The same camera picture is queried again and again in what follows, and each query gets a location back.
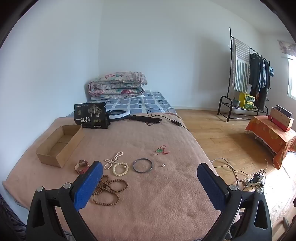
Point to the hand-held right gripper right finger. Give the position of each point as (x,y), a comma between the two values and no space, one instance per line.
(209,185)

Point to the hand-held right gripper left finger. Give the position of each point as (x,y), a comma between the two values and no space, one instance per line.
(89,185)

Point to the cardboard box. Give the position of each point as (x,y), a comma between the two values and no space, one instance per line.
(53,160)

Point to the dark metal bangle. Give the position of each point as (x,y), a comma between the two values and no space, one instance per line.
(133,165)

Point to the white power strip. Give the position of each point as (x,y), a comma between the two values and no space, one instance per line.
(254,184)

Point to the black plug charger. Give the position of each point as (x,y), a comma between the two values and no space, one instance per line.
(256,178)

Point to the brown fleece blanket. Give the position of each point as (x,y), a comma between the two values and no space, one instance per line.
(161,197)

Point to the black snack bag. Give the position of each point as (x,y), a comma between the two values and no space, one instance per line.
(90,115)

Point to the orange cloth covered table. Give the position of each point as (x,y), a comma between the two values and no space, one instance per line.
(268,134)

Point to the dark patterned cloth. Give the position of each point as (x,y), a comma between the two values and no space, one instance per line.
(10,222)

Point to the small grey pot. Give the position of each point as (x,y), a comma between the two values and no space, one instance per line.
(236,102)

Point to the red flat box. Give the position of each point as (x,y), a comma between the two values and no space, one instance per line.
(277,125)

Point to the yellow box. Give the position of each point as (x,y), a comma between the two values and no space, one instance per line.
(246,100)

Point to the tan flat box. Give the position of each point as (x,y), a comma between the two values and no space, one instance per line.
(279,118)

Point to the blue checked bed sheet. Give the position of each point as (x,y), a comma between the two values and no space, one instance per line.
(150,102)

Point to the folded floral quilt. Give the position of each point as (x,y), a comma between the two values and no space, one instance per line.
(115,85)

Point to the dark flat box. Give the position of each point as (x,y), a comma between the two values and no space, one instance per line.
(283,110)

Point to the striped hanging towel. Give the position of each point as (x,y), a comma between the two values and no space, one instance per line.
(240,69)

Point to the dark hanging clothes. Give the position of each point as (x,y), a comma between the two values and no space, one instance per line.
(256,74)

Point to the black metal clothes rack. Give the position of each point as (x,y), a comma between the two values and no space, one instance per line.
(229,58)

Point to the window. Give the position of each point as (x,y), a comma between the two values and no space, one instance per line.
(291,78)

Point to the floral curtain valance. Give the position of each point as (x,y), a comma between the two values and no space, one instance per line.
(288,48)

